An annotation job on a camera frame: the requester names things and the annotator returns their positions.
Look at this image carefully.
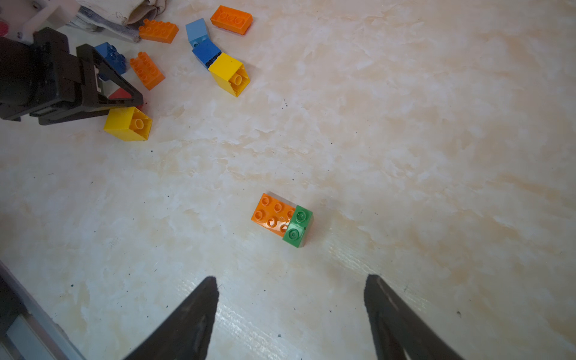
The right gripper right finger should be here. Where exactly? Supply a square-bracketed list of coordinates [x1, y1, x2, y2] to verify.
[364, 274, 461, 359]

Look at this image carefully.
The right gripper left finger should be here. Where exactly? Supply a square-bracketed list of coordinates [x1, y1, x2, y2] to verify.
[126, 276, 219, 359]

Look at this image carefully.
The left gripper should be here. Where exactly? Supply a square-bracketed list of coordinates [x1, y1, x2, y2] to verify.
[1, 28, 143, 125]

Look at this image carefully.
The red lego brick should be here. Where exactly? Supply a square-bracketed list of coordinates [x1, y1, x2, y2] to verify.
[108, 88, 133, 100]

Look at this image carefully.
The green lego brick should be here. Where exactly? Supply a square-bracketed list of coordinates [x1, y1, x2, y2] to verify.
[283, 205, 314, 248]

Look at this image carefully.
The dark blue lego brick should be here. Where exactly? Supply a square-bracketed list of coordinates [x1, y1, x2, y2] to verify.
[95, 42, 127, 74]

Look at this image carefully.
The orange lego brick small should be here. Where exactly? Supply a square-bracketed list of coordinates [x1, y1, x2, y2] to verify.
[130, 52, 165, 90]

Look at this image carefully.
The light blue lego brick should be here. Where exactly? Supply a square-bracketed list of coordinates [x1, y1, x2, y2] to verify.
[185, 18, 209, 49]

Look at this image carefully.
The yellow lego brick far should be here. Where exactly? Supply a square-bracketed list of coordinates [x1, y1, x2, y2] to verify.
[208, 52, 251, 97]

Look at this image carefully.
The orange lego brick far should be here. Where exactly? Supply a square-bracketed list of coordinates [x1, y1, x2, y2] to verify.
[211, 5, 253, 35]

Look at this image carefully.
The folded beige towel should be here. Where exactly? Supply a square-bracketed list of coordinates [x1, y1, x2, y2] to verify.
[68, 0, 167, 43]

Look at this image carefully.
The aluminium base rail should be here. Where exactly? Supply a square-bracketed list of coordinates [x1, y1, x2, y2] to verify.
[1, 264, 85, 359]

